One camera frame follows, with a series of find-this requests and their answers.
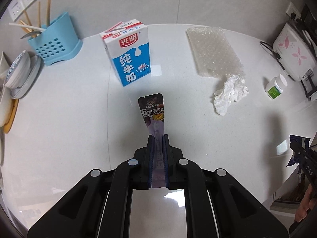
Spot white wall socket right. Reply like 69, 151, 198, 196
286, 2, 301, 19

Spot blue utensil holder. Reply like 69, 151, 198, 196
28, 12, 83, 66

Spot blue white milk carton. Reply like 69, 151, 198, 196
99, 19, 151, 86

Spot purple snack wrapper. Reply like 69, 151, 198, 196
138, 93, 165, 188

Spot dark blue snack wrapper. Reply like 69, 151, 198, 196
287, 134, 310, 167

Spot black appliance stand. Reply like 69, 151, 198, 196
301, 67, 317, 101

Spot white floral rice cooker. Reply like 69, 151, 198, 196
272, 20, 316, 82

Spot black power cord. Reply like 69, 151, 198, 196
259, 41, 285, 70

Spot white pill bottle green label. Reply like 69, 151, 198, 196
265, 74, 288, 99

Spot stacked white plates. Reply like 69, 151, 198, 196
4, 50, 42, 100

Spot white tissue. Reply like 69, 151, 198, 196
213, 75, 249, 116

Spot person's right hand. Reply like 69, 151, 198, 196
294, 184, 316, 222

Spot wooden chopsticks bundle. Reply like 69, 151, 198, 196
9, 0, 52, 39

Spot clear bubble wrap sheet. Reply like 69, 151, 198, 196
186, 27, 245, 79

